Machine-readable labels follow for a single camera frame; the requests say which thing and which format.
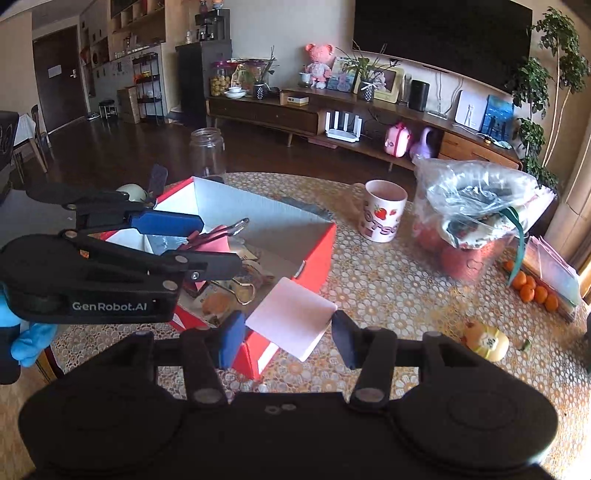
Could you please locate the pink sticky note pad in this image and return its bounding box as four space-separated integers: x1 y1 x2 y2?
245 278 338 362

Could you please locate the blue gloved left hand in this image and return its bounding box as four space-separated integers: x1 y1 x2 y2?
0 291 58 368

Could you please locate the pale green round gadget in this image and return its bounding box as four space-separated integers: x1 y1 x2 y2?
116 184 148 203

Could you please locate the grey phone stand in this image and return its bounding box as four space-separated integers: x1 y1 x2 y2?
147 164 168 199

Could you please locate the red white cardboard box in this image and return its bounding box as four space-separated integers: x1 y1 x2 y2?
98 175 339 381

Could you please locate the clear glass jar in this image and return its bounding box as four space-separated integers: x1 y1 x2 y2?
189 127 226 183

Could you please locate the pink strawberry mug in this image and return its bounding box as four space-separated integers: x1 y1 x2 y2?
349 179 408 244

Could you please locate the clear bin with plastic bag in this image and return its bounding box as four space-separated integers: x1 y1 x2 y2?
413 156 555 284

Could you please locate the white wifi router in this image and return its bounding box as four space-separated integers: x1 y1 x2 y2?
325 111 363 143

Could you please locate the purple gourd vase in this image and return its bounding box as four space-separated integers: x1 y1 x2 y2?
410 127 438 162

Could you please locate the pink round toy bag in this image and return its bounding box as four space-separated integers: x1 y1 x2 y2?
384 122 412 158

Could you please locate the wooden tv cabinet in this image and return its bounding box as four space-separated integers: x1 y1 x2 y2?
204 87 523 173

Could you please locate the stack of colourful folders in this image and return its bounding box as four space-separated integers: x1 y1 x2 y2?
522 236 583 322

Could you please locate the pink plush doll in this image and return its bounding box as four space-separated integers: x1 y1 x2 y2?
304 43 335 89

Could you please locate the small potted grass plant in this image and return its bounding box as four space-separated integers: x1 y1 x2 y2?
338 39 400 103

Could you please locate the black cylinder speaker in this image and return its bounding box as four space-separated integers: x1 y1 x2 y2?
408 80 430 112

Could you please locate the blue picture book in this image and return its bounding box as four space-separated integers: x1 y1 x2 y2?
480 95 514 141

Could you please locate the tall green potted plant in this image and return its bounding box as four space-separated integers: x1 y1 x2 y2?
509 6 590 192

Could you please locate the black flat television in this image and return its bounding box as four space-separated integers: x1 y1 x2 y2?
353 0 533 92

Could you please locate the white board frame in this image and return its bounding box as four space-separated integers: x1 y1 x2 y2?
454 90 487 131

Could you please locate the photo frame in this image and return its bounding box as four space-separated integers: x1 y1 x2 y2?
370 66 405 104

